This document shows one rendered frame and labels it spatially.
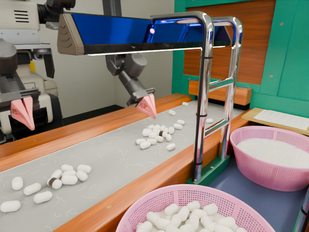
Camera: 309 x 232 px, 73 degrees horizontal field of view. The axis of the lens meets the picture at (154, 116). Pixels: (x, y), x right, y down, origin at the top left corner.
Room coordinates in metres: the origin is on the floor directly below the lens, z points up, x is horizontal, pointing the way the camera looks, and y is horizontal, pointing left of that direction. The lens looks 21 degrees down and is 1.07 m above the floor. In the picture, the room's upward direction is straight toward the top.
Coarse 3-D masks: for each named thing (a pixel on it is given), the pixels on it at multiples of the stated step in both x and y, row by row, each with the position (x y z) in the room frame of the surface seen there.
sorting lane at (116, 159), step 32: (128, 128) 0.73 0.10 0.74; (192, 128) 0.73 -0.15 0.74; (32, 160) 0.51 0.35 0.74; (64, 160) 0.51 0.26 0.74; (96, 160) 0.51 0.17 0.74; (128, 160) 0.51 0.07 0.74; (160, 160) 0.51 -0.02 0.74; (0, 192) 0.38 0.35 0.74; (64, 192) 0.38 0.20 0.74; (96, 192) 0.38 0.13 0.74; (0, 224) 0.29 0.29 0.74; (32, 224) 0.29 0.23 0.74
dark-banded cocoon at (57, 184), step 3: (51, 177) 0.41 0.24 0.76; (48, 180) 0.40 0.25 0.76; (57, 180) 0.40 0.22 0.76; (60, 180) 0.40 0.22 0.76; (54, 183) 0.39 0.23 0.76; (57, 183) 0.39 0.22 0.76; (60, 183) 0.39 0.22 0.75; (54, 186) 0.39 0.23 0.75; (57, 186) 0.39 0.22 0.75; (60, 186) 0.39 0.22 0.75
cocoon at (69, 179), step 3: (63, 177) 0.41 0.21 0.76; (66, 177) 0.41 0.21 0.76; (69, 177) 0.41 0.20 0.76; (72, 177) 0.41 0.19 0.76; (75, 177) 0.41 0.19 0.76; (63, 180) 0.40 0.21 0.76; (66, 180) 0.40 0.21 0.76; (69, 180) 0.40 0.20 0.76; (72, 180) 0.40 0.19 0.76; (75, 180) 0.41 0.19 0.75; (63, 183) 0.40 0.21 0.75; (66, 183) 0.40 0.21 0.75; (69, 183) 0.40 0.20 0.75; (72, 183) 0.40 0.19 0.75
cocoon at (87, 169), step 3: (81, 165) 0.46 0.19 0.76; (84, 165) 0.46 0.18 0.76; (87, 165) 0.46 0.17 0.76; (78, 168) 0.45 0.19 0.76; (81, 168) 0.45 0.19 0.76; (84, 168) 0.45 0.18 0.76; (87, 168) 0.45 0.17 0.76; (90, 168) 0.45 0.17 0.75; (84, 171) 0.44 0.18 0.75; (87, 171) 0.44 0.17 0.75; (90, 171) 0.45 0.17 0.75
